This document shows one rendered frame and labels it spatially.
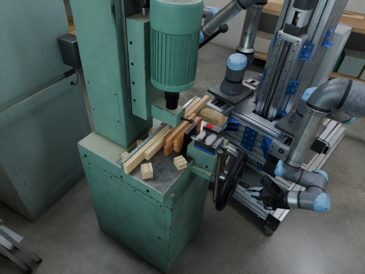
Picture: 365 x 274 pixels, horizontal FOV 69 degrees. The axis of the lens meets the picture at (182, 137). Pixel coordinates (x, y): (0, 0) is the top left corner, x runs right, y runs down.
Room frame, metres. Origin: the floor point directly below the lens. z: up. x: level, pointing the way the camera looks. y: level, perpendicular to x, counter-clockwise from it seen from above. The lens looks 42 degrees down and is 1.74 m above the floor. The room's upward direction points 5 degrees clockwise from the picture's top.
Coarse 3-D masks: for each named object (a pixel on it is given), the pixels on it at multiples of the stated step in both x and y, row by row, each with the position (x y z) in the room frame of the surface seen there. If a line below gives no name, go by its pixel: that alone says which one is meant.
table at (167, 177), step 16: (224, 128) 1.11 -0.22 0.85; (144, 160) 0.78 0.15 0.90; (160, 160) 0.78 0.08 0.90; (192, 160) 0.80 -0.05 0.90; (128, 176) 0.69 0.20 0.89; (160, 176) 0.70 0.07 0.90; (176, 176) 0.71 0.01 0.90; (208, 176) 0.75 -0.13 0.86; (144, 192) 0.65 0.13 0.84; (160, 192) 0.62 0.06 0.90
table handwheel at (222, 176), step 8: (240, 160) 0.78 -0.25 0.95; (232, 168) 0.74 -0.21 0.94; (240, 168) 0.84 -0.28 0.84; (224, 176) 0.79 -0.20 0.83; (232, 176) 0.71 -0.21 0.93; (240, 176) 0.87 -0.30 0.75; (224, 184) 0.68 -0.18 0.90; (232, 184) 0.75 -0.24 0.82; (224, 192) 0.67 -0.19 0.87; (232, 192) 0.81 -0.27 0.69; (216, 200) 0.67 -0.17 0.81; (224, 200) 0.75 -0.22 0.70; (216, 208) 0.66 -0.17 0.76
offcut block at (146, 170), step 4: (144, 164) 0.72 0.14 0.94; (148, 164) 0.72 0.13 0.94; (144, 168) 0.70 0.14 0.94; (148, 168) 0.70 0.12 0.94; (152, 168) 0.70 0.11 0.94; (144, 172) 0.68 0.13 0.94; (148, 172) 0.68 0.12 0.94; (152, 172) 0.69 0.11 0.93; (144, 176) 0.68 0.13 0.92; (148, 176) 0.68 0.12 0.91; (152, 176) 0.69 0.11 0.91
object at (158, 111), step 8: (152, 104) 0.95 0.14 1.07; (160, 104) 0.95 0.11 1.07; (152, 112) 0.95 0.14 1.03; (160, 112) 0.93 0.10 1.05; (168, 112) 0.91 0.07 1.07; (176, 112) 0.91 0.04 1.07; (184, 112) 0.94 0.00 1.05; (160, 120) 0.93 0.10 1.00; (168, 120) 0.91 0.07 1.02; (176, 120) 0.89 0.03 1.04
